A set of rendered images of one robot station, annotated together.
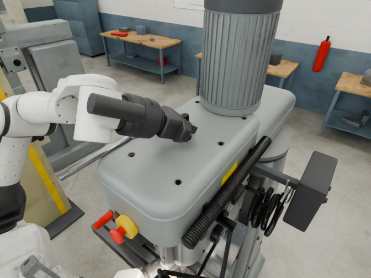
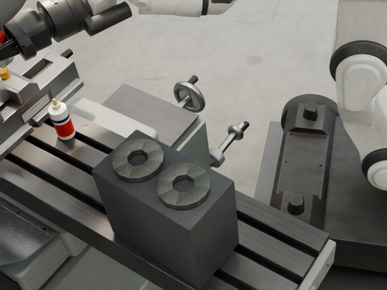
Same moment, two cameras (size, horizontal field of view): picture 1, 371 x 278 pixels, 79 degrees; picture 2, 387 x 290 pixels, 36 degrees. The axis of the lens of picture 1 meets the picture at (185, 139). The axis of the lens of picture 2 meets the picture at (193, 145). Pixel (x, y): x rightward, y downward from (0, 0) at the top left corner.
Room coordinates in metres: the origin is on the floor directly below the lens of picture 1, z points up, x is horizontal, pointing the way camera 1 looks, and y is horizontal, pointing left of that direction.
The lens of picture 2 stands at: (1.39, 0.42, 1.91)
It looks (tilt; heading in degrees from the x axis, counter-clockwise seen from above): 47 degrees down; 184
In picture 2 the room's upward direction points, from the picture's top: 9 degrees counter-clockwise
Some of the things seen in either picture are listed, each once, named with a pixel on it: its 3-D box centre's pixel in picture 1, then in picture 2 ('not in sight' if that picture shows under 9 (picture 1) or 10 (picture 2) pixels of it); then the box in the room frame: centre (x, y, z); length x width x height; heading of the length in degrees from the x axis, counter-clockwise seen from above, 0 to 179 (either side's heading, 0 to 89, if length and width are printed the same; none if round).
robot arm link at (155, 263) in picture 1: (167, 265); (40, 27); (0.43, 0.08, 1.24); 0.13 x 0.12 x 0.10; 33
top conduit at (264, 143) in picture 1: (234, 178); not in sight; (0.42, -0.14, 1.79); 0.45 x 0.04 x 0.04; 143
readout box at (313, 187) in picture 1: (311, 191); not in sight; (0.52, -0.45, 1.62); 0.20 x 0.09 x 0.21; 143
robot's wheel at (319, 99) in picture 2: not in sight; (311, 120); (0.04, 0.71, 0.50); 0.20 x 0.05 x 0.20; 74
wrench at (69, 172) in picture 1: (106, 149); not in sight; (0.42, 0.19, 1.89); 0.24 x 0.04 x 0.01; 141
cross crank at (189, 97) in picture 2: not in sight; (182, 104); (0.08, 0.30, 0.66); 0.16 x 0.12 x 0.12; 143
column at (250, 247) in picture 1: (234, 216); not in sight; (0.97, -0.37, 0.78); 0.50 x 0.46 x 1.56; 143
